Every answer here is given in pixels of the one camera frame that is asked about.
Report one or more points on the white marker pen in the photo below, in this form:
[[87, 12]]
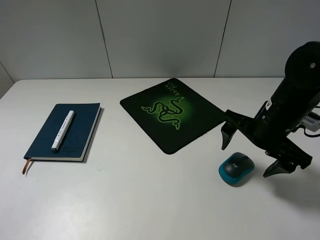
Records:
[[62, 131]]

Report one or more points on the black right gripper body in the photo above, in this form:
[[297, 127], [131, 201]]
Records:
[[269, 132]]

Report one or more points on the black blue computer mouse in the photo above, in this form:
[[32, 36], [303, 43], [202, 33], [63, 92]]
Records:
[[235, 168]]

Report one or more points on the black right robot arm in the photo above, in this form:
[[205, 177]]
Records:
[[296, 96]]

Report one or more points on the dark blue notebook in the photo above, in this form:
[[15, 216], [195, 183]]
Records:
[[76, 140]]

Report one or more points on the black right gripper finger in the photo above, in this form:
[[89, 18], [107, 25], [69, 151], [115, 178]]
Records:
[[227, 130], [279, 167]]

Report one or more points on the black green mouse pad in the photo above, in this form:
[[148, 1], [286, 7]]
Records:
[[172, 114]]

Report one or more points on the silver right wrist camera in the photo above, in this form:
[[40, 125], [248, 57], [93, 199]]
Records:
[[311, 122]]

